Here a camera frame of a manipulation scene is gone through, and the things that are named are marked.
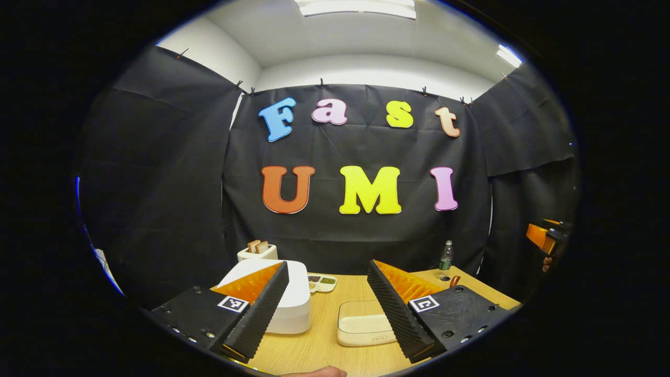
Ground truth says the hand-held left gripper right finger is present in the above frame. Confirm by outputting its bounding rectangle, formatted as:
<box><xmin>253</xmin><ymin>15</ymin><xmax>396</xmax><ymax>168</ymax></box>
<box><xmin>366</xmin><ymin>259</ymin><xmax>516</xmax><ymax>364</ymax></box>

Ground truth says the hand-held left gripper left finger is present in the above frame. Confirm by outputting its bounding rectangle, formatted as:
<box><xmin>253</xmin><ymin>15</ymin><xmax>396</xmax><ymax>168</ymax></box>
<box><xmin>141</xmin><ymin>261</ymin><xmax>289</xmax><ymax>364</ymax></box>

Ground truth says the small ceiling light panel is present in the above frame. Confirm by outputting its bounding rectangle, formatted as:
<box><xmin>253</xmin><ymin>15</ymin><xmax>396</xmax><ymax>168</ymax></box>
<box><xmin>496</xmin><ymin>45</ymin><xmax>523</xmax><ymax>68</ymax></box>

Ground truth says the clear box of rice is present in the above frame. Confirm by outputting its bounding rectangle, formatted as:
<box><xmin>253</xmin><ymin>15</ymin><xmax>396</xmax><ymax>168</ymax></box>
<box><xmin>337</xmin><ymin>301</ymin><xmax>398</xmax><ymax>347</ymax></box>

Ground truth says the white rice cooker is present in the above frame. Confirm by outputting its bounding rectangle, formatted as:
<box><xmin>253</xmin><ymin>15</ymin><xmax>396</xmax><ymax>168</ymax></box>
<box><xmin>215</xmin><ymin>259</ymin><xmax>312</xmax><ymax>335</ymax></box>

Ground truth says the white device with cables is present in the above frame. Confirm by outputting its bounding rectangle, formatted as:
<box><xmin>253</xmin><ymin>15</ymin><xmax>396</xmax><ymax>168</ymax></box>
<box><xmin>94</xmin><ymin>249</ymin><xmax>124</xmax><ymax>296</ymax></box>

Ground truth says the white divided spice dish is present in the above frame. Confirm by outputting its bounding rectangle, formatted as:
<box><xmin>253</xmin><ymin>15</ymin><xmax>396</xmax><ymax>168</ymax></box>
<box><xmin>307</xmin><ymin>273</ymin><xmax>338</xmax><ymax>294</ymax></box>

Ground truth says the large ceiling light panel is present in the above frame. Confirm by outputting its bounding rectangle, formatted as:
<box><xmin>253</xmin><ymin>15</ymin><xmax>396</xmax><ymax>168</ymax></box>
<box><xmin>295</xmin><ymin>0</ymin><xmax>417</xmax><ymax>20</ymax></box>

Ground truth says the white toaster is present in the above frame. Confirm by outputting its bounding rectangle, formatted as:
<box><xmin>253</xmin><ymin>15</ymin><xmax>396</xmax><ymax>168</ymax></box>
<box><xmin>237</xmin><ymin>243</ymin><xmax>278</xmax><ymax>262</ymax></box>

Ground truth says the black backdrop cloth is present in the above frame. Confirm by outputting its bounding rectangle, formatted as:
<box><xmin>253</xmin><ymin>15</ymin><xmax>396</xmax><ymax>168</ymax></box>
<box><xmin>76</xmin><ymin>46</ymin><xmax>582</xmax><ymax>309</ymax></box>

